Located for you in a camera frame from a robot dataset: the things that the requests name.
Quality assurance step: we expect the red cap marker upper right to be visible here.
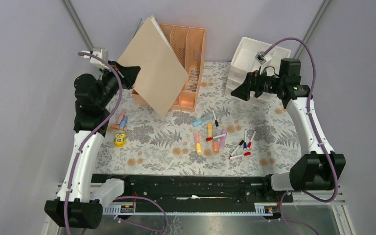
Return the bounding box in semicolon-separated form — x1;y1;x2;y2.
247;130;257;149

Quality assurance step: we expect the blue cap marker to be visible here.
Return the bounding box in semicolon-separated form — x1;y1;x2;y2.
243;129;247;149

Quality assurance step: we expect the tan kraft folder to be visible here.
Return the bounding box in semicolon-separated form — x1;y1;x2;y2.
117;16;188;118

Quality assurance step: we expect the black cap whiteboard marker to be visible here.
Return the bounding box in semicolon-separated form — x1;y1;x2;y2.
211;109;219;127

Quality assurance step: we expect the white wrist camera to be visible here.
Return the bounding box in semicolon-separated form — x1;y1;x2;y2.
80;47;108;70
255;51;267;65

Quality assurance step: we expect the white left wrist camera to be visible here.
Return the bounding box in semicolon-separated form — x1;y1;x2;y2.
80;47;108;70

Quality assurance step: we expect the orange plastic file organizer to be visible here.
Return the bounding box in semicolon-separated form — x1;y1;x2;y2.
132;23;207;114

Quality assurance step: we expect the red cap marker on highlighters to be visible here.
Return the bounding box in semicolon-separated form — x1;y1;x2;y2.
206;133;227;141

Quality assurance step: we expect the red cap marker lowest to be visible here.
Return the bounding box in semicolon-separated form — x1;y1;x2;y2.
229;152;251;160

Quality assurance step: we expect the orange highlighter left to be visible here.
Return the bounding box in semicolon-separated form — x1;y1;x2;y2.
109;124;127;132

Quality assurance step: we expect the floral table cloth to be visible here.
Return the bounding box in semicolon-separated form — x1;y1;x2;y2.
94;62;301;176

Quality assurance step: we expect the black cap marker right group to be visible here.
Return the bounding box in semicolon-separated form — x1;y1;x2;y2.
229;140;244;157

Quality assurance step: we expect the white plastic drawer unit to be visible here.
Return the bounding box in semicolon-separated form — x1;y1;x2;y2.
225;37;291;97

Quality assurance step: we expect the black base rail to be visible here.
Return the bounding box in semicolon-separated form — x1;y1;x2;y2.
91;174;283;214

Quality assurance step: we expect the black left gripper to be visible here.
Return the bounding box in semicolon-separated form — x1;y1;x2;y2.
97;60;141;108

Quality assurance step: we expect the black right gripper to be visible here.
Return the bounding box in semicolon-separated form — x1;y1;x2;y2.
230;67;283;101

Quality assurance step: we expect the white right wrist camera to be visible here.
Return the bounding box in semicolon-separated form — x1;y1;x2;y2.
255;51;267;65

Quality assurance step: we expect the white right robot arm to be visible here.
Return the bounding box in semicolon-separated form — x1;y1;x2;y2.
231;58;346;202

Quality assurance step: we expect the yellow owl eraser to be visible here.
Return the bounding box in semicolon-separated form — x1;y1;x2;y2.
114;133;126;147

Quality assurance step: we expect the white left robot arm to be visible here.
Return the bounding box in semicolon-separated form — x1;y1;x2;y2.
44;61;141;229

